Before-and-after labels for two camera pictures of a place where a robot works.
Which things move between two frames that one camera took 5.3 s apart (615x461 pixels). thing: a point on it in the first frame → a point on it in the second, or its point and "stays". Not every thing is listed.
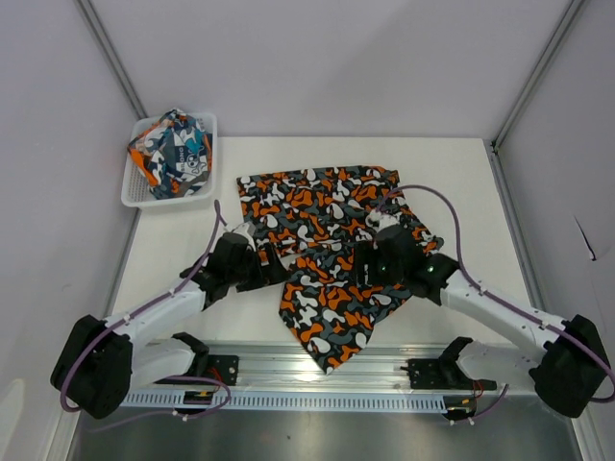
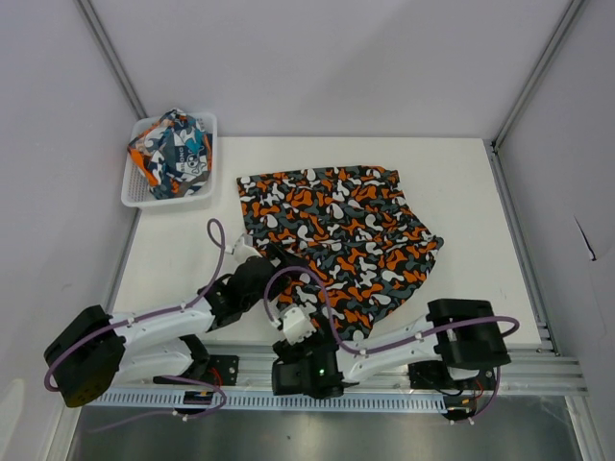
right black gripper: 364,264 → 322,331
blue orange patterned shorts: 174,155 stays
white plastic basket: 135,192 stays
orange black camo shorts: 314,218 stays
